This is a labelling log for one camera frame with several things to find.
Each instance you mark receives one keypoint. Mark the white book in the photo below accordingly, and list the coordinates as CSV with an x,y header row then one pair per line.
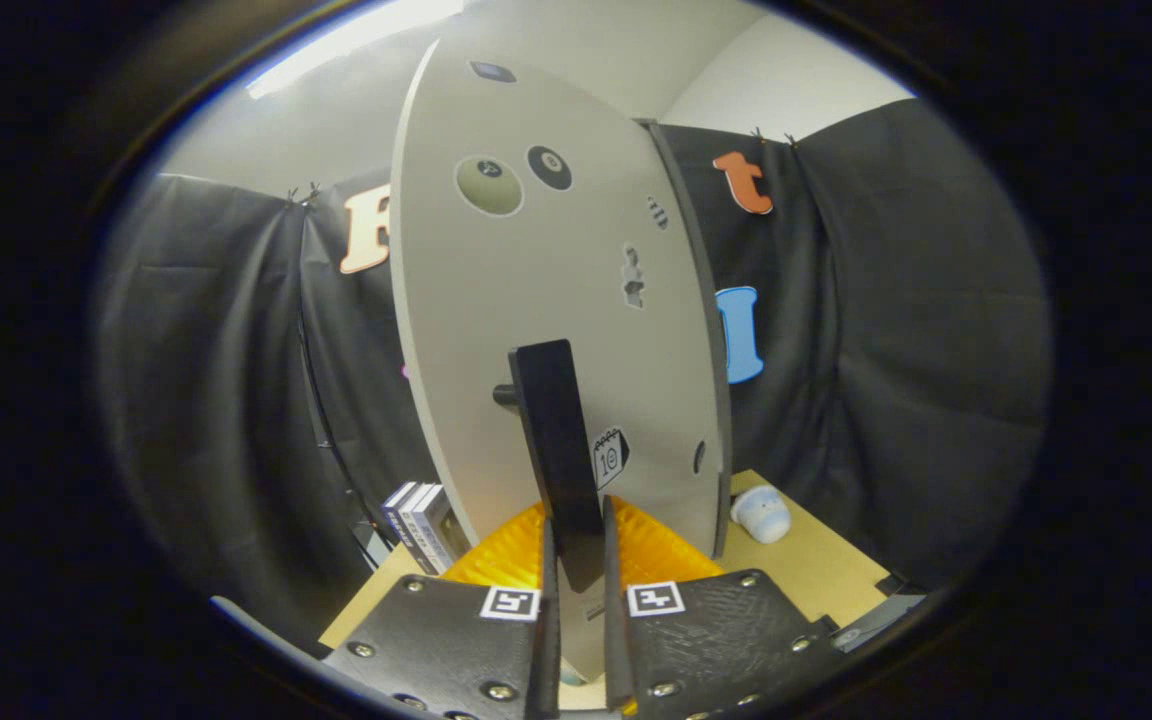
x,y
419,530

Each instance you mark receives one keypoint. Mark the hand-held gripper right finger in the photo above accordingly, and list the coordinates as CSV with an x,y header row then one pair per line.
x,y
716,640

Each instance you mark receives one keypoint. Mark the white cabinet door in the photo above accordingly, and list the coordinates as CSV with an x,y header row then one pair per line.
x,y
496,330

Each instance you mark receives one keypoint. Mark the black stand pole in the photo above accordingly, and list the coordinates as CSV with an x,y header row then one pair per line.
x,y
321,420

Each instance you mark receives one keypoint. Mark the small white blue toy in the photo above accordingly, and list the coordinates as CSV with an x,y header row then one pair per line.
x,y
761,515

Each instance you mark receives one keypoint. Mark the grey book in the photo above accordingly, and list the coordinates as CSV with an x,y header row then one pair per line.
x,y
441,525

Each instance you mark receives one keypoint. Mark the black backdrop cloth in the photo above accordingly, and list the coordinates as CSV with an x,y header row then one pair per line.
x,y
916,350

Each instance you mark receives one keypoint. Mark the grey cabinet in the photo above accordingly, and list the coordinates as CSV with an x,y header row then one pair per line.
x,y
696,220

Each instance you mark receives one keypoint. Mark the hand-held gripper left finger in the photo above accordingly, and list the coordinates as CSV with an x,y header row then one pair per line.
x,y
456,640

